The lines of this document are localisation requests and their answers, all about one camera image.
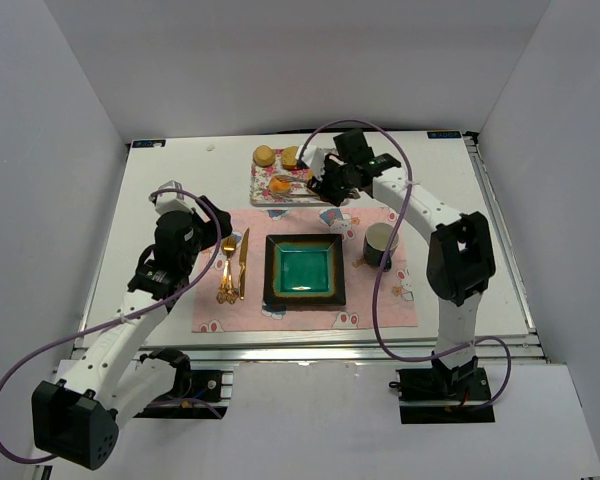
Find metal tongs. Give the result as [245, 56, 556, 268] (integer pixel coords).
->
[273, 174, 322, 203]

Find round orange-topped bun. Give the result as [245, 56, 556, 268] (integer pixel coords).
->
[268, 176, 292, 196]

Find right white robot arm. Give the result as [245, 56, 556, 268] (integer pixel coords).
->
[300, 129, 496, 396]

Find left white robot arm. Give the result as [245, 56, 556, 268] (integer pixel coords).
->
[31, 207, 232, 470]

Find speckled bread slice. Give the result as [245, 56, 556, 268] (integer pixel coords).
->
[280, 146, 306, 171]

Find floral rectangular tray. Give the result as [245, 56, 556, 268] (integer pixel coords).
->
[250, 145, 324, 207]

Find gold knife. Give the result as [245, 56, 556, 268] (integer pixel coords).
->
[238, 228, 250, 300]

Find gold fork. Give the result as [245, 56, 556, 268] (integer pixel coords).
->
[216, 235, 237, 304]

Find dark green mug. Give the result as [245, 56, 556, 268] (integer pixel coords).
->
[363, 223, 399, 272]

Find pink bunny placemat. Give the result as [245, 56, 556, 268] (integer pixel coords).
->
[192, 207, 397, 333]

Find small round pale bun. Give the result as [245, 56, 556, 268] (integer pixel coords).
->
[252, 145, 275, 168]

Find left blue label sticker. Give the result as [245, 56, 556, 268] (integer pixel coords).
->
[131, 139, 166, 149]

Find blue label sticker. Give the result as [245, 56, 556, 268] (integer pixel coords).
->
[427, 130, 462, 140]
[131, 139, 166, 149]

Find black and teal square plate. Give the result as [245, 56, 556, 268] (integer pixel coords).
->
[263, 234, 346, 308]

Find right blue label sticker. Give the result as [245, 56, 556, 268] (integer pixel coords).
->
[427, 130, 462, 140]

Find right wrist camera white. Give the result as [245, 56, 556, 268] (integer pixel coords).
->
[296, 146, 335, 180]

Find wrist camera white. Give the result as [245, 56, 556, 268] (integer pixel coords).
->
[296, 146, 335, 180]
[149, 180, 193, 215]

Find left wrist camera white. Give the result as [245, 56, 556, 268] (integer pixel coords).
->
[149, 180, 193, 215]

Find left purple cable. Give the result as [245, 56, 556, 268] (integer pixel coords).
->
[0, 189, 224, 465]

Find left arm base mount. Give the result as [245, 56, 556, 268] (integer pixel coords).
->
[135, 348, 227, 420]

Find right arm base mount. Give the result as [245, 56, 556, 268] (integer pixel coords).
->
[388, 368, 495, 425]

